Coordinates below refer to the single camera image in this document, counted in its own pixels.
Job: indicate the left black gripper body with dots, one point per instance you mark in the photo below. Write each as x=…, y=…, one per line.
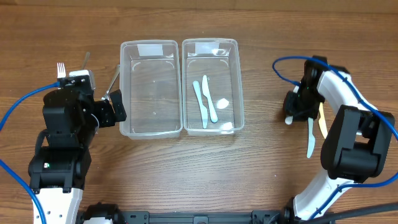
x=104, y=114

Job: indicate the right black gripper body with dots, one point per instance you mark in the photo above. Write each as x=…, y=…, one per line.
x=298, y=112

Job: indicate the white plastic utensil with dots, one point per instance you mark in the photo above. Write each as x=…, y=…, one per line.
x=289, y=119

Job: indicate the pale blue plastic knife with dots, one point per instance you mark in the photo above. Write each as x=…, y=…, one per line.
x=311, y=138

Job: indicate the light blue plastic knife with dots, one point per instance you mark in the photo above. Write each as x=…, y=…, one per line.
x=203, y=109

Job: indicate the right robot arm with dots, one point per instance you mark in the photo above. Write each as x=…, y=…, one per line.
x=355, y=147

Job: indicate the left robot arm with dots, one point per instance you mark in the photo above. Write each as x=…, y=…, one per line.
x=61, y=161

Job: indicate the left clear plastic container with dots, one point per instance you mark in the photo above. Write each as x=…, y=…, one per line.
x=151, y=88

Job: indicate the clear plastic container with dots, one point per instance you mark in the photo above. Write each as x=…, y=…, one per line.
x=151, y=88
x=218, y=59

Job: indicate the right clear plastic container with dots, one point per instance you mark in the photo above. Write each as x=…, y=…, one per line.
x=218, y=59

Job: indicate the yellow plastic knife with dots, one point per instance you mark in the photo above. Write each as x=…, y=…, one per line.
x=322, y=121

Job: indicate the white plastic fork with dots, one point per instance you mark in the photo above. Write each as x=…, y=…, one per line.
x=61, y=72

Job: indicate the metal utensil handle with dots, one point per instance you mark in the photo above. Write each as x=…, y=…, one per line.
x=86, y=58

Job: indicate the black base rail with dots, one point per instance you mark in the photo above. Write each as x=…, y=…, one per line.
x=112, y=214

